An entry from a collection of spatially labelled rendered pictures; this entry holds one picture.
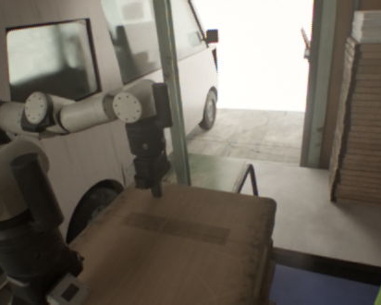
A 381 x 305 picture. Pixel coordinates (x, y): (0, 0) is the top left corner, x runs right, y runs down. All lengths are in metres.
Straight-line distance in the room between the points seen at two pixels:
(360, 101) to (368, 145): 0.33
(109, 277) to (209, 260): 0.19
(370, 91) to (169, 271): 1.77
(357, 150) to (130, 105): 1.85
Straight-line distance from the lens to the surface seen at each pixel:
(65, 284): 0.47
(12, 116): 0.86
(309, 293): 1.67
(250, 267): 0.55
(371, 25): 2.00
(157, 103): 0.59
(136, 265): 0.57
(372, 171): 2.31
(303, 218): 2.21
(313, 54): 2.58
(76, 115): 0.69
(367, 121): 2.13
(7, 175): 0.38
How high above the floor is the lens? 1.52
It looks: 27 degrees down
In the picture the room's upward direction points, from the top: 6 degrees counter-clockwise
